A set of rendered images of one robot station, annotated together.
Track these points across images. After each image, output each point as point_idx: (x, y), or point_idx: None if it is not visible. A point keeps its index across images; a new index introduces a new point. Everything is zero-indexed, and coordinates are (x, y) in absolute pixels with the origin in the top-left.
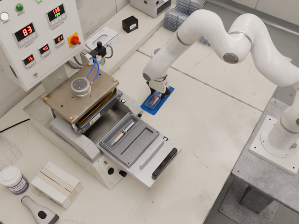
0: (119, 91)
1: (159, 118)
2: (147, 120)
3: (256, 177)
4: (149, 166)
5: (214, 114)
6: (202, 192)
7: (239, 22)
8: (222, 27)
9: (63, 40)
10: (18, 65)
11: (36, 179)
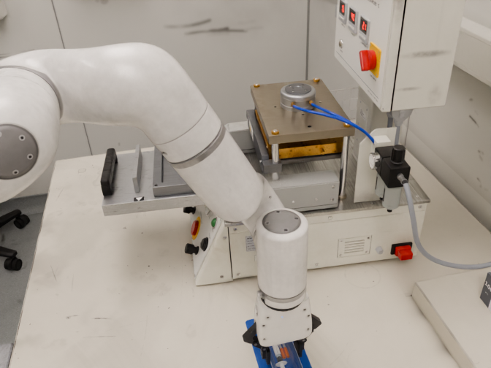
0: (268, 162)
1: (231, 324)
2: (245, 304)
3: None
4: (131, 166)
5: None
6: (55, 280)
7: (22, 82)
8: (59, 49)
9: (365, 36)
10: (338, 1)
11: None
